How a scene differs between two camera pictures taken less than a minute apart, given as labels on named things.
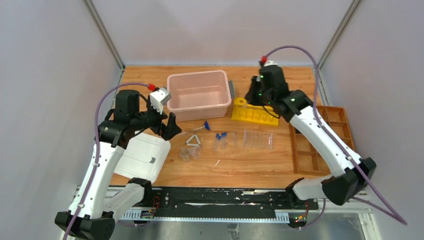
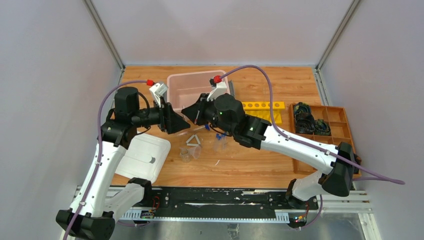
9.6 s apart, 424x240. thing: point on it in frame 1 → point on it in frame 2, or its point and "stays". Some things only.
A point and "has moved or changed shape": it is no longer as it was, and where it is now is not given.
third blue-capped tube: [223, 140] stays
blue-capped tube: [215, 147] stays
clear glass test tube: [235, 139] has moved or changed shape
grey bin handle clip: [232, 89] stays
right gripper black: [249, 96] → [191, 112]
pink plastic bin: [199, 95] stays
